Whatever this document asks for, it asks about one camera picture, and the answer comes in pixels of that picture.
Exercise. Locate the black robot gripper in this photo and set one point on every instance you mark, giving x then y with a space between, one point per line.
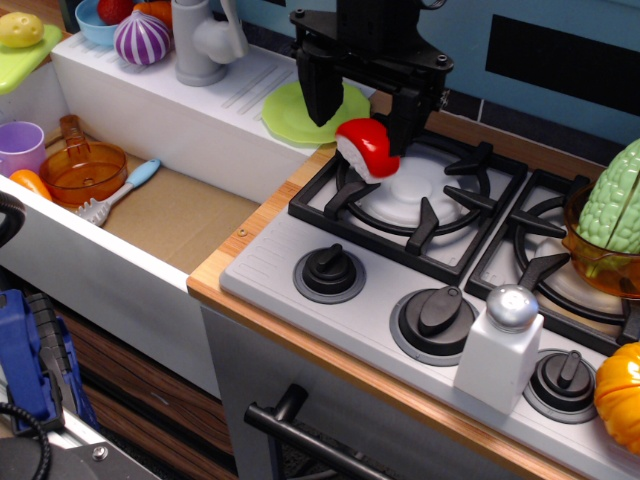
375 43

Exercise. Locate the light green plastic plate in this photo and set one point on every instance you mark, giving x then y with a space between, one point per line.
285 115

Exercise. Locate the left black burner grate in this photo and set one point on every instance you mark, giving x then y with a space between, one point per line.
432 216

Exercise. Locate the black burner grate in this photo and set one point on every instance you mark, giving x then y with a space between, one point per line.
432 216
527 248

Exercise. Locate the grey toy faucet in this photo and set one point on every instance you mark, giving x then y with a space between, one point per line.
205 46

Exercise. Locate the grey stove top panel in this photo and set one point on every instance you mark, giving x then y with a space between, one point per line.
353 420

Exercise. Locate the left black stove knob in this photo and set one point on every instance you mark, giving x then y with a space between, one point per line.
329 275

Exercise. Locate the black stove knob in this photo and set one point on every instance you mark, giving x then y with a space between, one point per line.
562 387
329 275
431 326

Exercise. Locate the orange toy carrot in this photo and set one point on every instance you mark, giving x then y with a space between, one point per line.
161 10

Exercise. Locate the purple striped toy onion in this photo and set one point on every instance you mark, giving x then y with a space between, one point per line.
142 39

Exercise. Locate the right black burner grate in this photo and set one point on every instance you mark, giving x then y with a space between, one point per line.
527 248

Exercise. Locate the white toy sink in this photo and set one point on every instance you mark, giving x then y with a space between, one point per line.
218 164

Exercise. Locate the middle black stove knob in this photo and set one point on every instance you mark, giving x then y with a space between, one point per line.
431 326

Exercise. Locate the red toy strawberry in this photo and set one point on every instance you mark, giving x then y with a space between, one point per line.
112 12

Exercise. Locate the blue plastic bowl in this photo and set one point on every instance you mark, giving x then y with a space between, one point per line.
92 26

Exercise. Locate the green toy cabbage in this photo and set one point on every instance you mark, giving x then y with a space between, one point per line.
610 217

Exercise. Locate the white salt shaker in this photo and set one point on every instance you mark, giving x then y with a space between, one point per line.
501 349

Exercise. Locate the orange transparent toy pan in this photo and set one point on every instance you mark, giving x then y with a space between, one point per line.
83 169

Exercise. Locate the orange transparent toy pot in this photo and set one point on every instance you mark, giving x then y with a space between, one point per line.
611 272

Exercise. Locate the purple plastic cup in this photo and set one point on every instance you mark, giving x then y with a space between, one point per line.
22 147

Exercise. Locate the green cutting board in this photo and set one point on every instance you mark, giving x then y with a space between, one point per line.
18 63

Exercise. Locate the orange toy pepper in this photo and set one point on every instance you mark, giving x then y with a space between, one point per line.
31 181

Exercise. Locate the yellow toy potato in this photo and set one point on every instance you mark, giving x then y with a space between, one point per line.
21 30

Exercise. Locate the right black stove knob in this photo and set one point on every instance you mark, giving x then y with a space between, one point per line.
562 387

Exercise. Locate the orange toy pumpkin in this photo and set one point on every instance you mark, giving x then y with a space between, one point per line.
616 396

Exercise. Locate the blue clamp tool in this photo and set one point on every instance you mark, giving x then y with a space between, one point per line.
39 361

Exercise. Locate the blue handled pasta spoon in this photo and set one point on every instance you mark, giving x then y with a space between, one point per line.
97 212

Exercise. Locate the black oven door handle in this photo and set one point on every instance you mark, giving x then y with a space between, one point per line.
278 424

